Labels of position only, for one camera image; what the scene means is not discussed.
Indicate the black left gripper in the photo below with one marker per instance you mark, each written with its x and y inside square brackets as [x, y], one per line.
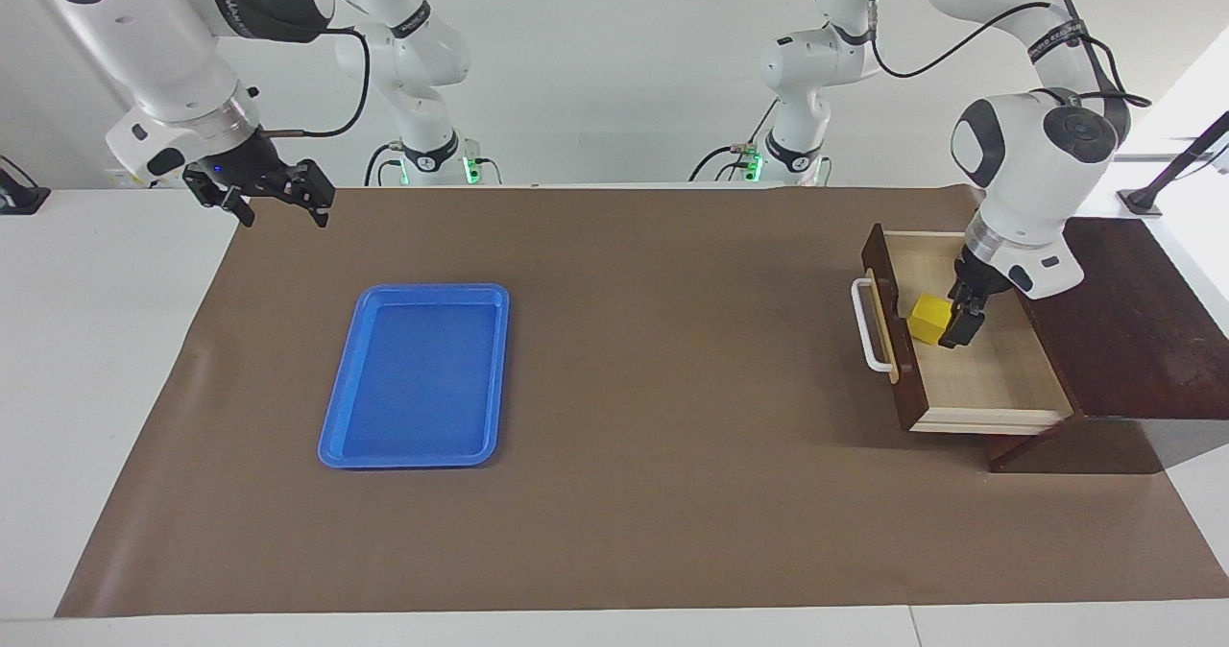
[975, 277]

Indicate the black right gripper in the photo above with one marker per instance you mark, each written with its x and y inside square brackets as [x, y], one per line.
[245, 169]

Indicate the yellow cube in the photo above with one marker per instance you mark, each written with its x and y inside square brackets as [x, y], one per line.
[927, 319]

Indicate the dark wooden drawer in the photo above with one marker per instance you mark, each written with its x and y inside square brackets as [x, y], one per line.
[999, 378]

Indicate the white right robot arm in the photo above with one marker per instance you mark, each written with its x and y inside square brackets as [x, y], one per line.
[144, 42]

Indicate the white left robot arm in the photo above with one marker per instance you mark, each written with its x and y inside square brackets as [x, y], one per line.
[1027, 167]

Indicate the dark wooden cabinet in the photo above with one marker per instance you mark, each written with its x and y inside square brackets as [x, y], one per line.
[1133, 340]

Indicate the blue plastic tray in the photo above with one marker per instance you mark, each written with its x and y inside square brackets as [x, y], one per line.
[413, 388]

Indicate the brown table mat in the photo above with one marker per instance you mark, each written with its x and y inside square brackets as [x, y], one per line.
[624, 436]

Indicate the black camera stand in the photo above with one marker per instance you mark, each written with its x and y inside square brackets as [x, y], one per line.
[1143, 203]

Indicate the black mount base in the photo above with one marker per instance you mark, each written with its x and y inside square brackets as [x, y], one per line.
[24, 201]

